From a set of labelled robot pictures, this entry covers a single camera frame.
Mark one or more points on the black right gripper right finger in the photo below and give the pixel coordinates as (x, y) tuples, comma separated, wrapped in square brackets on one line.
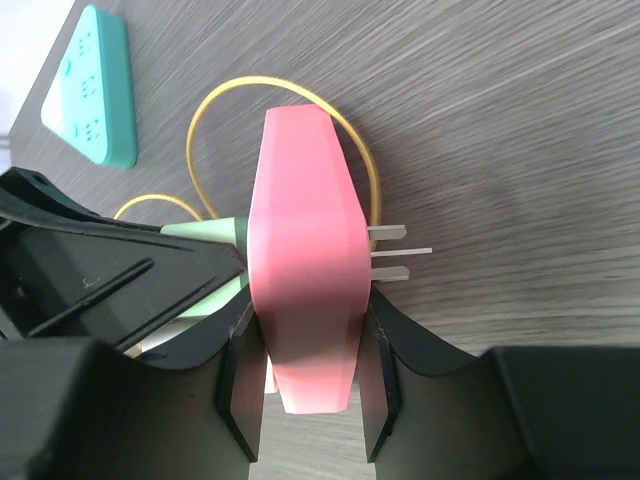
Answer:
[(432, 411)]

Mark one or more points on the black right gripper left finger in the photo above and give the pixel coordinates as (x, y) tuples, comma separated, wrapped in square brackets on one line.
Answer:
[(75, 408)]

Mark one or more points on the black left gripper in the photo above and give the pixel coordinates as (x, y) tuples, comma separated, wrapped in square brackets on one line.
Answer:
[(68, 272)]

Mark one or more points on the green charger plug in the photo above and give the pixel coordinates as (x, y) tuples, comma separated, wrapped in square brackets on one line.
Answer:
[(231, 230)]

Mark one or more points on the teal triangular power strip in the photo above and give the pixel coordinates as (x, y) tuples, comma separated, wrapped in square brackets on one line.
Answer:
[(90, 103)]

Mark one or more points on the pink triangular power strip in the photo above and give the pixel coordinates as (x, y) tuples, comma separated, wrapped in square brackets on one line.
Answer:
[(309, 259)]

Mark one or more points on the white charger plug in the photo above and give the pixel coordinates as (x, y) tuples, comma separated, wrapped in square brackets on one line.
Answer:
[(177, 326)]

